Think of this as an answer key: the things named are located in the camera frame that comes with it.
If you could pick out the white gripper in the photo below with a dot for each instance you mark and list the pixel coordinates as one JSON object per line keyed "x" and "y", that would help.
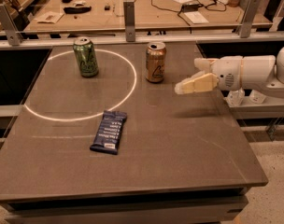
{"x": 228, "y": 71}

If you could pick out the orange soda can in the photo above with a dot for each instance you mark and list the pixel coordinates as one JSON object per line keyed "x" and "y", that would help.
{"x": 155, "y": 61}

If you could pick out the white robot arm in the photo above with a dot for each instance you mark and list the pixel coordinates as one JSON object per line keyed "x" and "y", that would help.
{"x": 264, "y": 74}

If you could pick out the blue rxbar wrapper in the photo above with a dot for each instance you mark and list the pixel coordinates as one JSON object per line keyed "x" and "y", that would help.
{"x": 109, "y": 132}

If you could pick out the green soda can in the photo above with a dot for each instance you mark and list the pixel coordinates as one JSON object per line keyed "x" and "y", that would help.
{"x": 85, "y": 56}

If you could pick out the clear plastic bottle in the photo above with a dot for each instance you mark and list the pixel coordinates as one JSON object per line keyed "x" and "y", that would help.
{"x": 235, "y": 98}

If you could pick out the white paper sheet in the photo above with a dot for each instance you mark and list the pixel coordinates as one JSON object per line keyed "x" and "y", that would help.
{"x": 196, "y": 17}

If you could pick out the black power adapter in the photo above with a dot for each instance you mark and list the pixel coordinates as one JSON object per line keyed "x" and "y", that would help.
{"x": 189, "y": 7}

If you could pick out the black flat tool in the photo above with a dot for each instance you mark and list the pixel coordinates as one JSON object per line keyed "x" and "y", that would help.
{"x": 76, "y": 10}

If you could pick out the wooden background desk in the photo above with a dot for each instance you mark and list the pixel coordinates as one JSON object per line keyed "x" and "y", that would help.
{"x": 149, "y": 15}

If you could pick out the white envelope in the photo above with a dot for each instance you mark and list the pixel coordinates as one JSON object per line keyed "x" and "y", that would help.
{"x": 49, "y": 17}

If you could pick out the grey metal bracket right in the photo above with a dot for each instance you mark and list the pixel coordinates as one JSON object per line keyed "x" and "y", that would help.
{"x": 245, "y": 26}

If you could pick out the grey metal bracket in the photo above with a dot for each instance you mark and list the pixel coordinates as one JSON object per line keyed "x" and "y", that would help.
{"x": 129, "y": 20}
{"x": 14, "y": 38}
{"x": 245, "y": 26}

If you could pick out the grey metal bracket middle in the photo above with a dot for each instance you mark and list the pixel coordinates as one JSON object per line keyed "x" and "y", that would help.
{"x": 129, "y": 20}

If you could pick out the grey metal bracket left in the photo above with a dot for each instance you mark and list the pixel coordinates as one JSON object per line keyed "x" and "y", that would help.
{"x": 14, "y": 38}

